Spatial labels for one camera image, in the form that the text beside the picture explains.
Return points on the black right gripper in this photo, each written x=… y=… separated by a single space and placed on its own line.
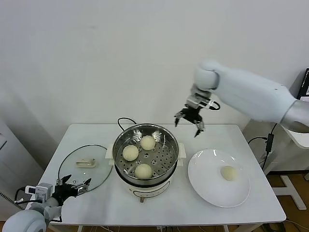
x=192 y=114

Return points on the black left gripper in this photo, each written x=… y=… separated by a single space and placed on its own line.
x=63 y=193

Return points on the round glass pot lid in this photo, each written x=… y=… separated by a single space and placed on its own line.
x=85 y=163

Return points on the white steamed baozi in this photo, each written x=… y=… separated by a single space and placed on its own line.
x=147 y=142
x=143 y=171
x=229 y=173
x=130 y=153

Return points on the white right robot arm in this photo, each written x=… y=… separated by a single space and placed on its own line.
x=253 y=96

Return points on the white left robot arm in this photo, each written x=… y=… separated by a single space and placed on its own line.
x=26 y=220

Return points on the perforated stainless steamer basket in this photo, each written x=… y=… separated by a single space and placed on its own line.
x=164 y=166

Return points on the large white plate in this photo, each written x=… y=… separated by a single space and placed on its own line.
x=207 y=178

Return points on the black power adapter brick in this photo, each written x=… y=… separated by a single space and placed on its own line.
x=269 y=142

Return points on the white side desk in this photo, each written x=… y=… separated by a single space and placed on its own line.
x=299 y=140

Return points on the black open laptop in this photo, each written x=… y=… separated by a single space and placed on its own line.
x=304 y=82

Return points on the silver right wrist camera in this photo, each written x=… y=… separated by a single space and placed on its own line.
x=199 y=102

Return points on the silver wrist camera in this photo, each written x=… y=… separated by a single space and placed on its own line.
x=199 y=102
x=43 y=191

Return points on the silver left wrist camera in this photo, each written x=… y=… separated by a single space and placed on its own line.
x=43 y=191

